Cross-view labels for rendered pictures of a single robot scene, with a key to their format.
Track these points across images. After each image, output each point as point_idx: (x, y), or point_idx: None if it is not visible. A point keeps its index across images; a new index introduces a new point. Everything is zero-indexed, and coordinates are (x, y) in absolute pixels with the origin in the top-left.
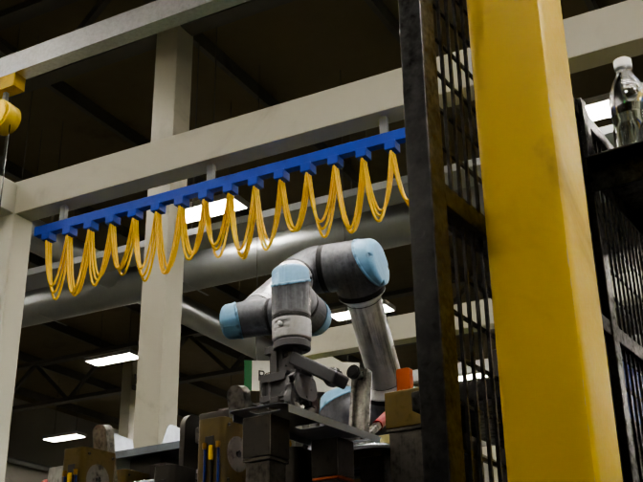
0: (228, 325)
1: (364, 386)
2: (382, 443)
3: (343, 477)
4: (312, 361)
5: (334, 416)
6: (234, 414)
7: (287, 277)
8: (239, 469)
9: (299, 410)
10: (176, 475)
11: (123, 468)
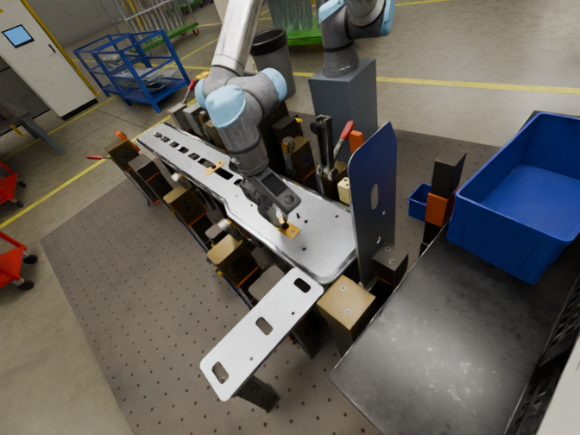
0: (206, 109)
1: (325, 135)
2: (325, 282)
3: (297, 325)
4: (268, 193)
5: (328, 32)
6: (205, 357)
7: (219, 121)
8: (242, 270)
9: (242, 384)
10: (217, 241)
11: None
